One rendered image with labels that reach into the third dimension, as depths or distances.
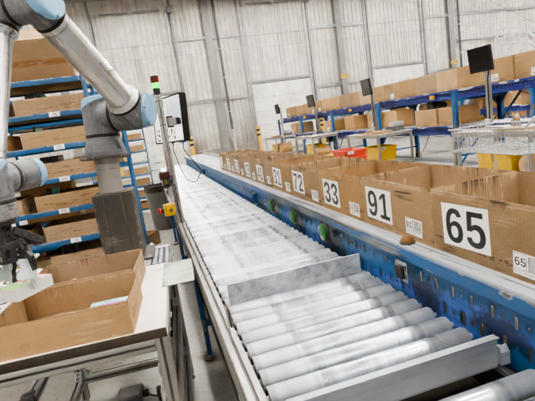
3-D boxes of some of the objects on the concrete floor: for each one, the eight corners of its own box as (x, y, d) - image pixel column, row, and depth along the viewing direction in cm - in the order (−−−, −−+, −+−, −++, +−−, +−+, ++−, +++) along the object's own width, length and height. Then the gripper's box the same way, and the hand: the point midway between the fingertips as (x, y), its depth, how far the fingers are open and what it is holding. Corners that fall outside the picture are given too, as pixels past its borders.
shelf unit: (-19, 373, 271) (-112, 53, 237) (5, 339, 318) (-69, 68, 284) (139, 333, 295) (76, 36, 261) (140, 307, 342) (87, 52, 308)
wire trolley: (452, 217, 463) (446, 121, 445) (497, 208, 475) (491, 114, 457) (536, 239, 360) (532, 116, 342) (589, 227, 372) (587, 107, 354)
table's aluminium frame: (83, 402, 224) (51, 272, 212) (195, 374, 235) (170, 249, 222) (14, 605, 127) (-53, 387, 114) (209, 541, 138) (168, 336, 125)
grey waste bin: (188, 226, 620) (180, 182, 608) (152, 233, 605) (143, 188, 594) (183, 219, 667) (176, 180, 656) (150, 227, 653) (142, 185, 642)
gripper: (-33, 227, 118) (-14, 298, 121) (5, 223, 113) (25, 297, 117) (-6, 219, 126) (13, 286, 129) (31, 216, 121) (48, 286, 125)
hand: (25, 284), depth 126 cm, fingers closed on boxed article, 7 cm apart
